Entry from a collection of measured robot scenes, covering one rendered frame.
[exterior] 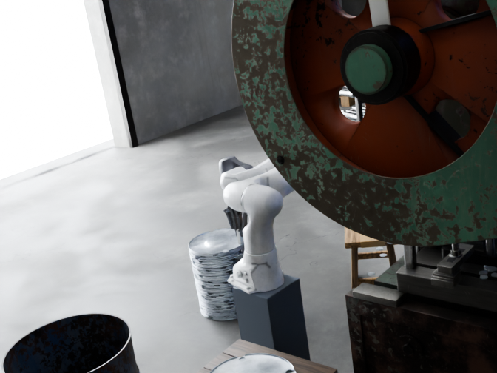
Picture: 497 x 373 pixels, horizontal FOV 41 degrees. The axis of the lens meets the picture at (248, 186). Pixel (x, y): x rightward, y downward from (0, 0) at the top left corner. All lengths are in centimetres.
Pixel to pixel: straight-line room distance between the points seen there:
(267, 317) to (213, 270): 73
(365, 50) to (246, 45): 37
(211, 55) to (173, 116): 91
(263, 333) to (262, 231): 39
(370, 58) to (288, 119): 32
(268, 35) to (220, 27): 624
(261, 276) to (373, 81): 120
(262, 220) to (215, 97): 548
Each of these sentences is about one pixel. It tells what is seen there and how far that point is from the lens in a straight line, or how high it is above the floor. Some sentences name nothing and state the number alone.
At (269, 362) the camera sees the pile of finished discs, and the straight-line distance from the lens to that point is 220.
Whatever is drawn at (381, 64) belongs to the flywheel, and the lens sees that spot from 135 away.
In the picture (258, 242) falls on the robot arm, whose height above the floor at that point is 64.
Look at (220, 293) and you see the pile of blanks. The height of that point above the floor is 15.
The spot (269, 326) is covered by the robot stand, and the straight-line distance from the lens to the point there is 244.
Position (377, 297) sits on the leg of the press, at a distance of 191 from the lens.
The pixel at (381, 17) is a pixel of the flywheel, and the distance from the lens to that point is 144.
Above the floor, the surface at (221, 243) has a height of 35.
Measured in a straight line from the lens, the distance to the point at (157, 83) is 710.
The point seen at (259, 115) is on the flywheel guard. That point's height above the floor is 121.
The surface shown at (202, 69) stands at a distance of 757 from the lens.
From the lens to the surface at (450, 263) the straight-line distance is 182.
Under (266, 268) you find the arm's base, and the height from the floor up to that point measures 53.
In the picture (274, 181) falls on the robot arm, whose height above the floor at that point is 82.
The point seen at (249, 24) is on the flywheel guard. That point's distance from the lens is 161.
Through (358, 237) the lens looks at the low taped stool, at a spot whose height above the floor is 33.
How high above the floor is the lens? 156
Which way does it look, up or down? 18 degrees down
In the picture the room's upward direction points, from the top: 9 degrees counter-clockwise
